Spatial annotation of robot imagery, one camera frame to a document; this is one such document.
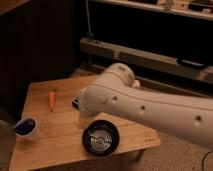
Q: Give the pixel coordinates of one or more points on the black striped box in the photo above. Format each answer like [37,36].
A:
[76,103]

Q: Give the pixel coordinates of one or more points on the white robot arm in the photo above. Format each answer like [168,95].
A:
[116,92]

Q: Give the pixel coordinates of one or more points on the black bowl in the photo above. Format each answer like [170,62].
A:
[100,138]

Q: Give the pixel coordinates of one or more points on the orange carrot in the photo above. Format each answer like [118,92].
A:
[51,99]

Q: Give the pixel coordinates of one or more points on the grey metal beam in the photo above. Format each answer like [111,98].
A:
[146,59]

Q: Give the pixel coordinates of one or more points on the white cup blue inside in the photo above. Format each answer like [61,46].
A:
[27,128]

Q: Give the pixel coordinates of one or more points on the vertical metal pole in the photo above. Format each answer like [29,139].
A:
[90,34]

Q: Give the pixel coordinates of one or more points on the wooden table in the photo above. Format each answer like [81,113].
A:
[59,141]

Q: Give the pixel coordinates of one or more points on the black handle object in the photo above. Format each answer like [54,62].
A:
[189,64]

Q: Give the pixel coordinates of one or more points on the wooden shelf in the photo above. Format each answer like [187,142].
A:
[176,7]

